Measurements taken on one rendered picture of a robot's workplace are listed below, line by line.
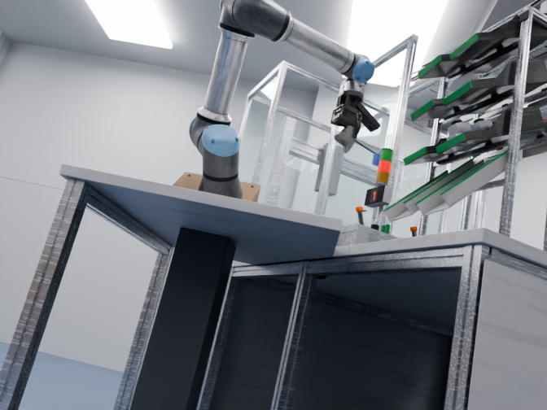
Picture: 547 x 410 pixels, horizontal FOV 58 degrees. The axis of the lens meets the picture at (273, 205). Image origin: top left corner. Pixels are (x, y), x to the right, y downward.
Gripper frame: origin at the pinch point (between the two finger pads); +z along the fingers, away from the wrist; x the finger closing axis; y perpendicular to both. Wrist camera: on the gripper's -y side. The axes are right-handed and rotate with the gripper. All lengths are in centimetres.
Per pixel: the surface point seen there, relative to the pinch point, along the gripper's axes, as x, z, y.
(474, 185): 44.0, 16.3, -15.5
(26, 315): 10, 74, 80
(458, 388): 67, 68, 5
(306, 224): 40, 40, 29
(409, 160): 18.5, 4.0, -12.3
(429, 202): 30.7, 20.3, -12.3
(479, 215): -65, -24, -127
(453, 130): 37.6, -0.3, -11.4
